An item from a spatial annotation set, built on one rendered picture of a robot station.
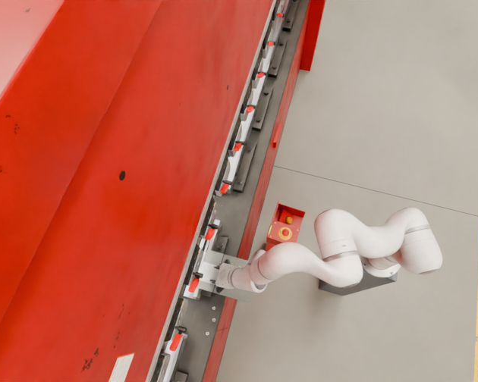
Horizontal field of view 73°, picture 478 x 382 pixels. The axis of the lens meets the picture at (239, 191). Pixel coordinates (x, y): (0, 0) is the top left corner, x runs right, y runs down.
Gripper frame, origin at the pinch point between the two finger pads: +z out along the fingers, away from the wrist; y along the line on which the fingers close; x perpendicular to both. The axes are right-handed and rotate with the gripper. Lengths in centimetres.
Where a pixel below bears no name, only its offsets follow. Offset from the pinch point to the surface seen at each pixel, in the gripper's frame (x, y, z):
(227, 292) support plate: 6.9, 5.8, -2.7
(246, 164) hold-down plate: 5, -63, 12
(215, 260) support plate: -0.7, -6.3, 3.7
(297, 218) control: 44, -46, 4
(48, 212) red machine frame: -77, 8, -85
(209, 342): 12.4, 28.9, 9.1
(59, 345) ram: -67, 25, -69
